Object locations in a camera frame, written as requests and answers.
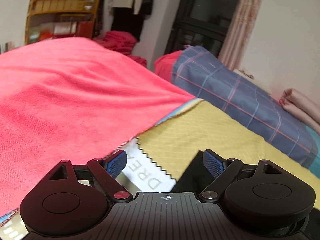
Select blue plaid folded quilt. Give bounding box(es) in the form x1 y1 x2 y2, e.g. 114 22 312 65
171 46 319 174

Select dark window frame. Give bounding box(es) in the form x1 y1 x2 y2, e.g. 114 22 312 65
165 0 240 56

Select red cloth pile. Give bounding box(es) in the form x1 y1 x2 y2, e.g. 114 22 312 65
93 31 147 68

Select wooden shelf unit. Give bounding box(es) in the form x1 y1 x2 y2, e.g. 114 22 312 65
24 0 100 45

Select cream pillow by wall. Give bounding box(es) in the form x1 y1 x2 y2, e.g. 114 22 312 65
237 69 254 80

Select pink fleece blanket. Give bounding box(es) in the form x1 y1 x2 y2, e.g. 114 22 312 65
1 37 193 215

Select pink patterned curtain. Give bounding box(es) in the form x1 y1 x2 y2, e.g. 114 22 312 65
218 0 262 70

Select hanging clothes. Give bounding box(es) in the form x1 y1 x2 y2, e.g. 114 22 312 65
93 0 153 41

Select yellow quilted bed cover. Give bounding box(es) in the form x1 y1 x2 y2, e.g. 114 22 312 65
138 101 319 194

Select folded pink satin bedding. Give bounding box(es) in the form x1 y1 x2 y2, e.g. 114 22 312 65
279 88 319 133

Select red pillow behind quilt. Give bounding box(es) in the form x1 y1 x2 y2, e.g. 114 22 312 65
154 50 183 82

